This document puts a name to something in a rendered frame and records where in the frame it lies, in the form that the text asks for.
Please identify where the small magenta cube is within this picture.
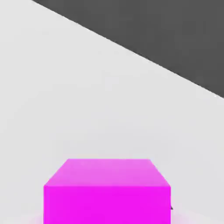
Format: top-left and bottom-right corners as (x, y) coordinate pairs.
(43, 158), (172, 224)

